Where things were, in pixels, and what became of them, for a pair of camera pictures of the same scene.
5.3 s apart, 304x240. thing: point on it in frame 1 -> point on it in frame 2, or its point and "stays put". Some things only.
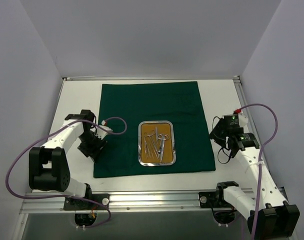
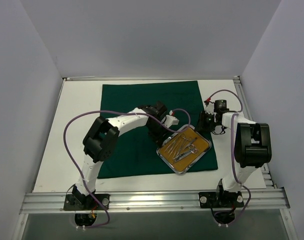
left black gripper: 92,147 -> 155,132
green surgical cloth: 123,106 stays put
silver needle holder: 146,134 -> 191,146
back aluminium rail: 200,78 stays put
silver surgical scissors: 163,138 -> 191,149
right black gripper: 217,132 -> 201,122
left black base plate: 74,204 stays put
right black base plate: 213,199 stays put
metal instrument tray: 156,143 -> 181,150
